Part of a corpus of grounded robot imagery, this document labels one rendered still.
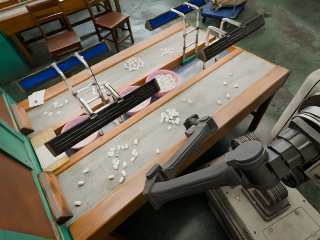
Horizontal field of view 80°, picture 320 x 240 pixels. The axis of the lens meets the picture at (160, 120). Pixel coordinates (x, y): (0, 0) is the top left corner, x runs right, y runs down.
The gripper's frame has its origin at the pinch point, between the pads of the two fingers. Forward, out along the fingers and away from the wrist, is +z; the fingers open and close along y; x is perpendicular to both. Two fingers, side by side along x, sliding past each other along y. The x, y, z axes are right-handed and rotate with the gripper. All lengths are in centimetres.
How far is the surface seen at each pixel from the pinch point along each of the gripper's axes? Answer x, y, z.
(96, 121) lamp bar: -29, 42, -3
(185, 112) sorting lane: 1.3, -12.5, 16.4
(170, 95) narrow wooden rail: -12.4, -14.1, 28.8
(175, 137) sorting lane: 8.1, 6.8, 8.0
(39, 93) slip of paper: -62, 63, 85
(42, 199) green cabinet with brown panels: -9, 83, 6
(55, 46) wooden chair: -120, 23, 202
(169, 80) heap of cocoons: -20, -25, 41
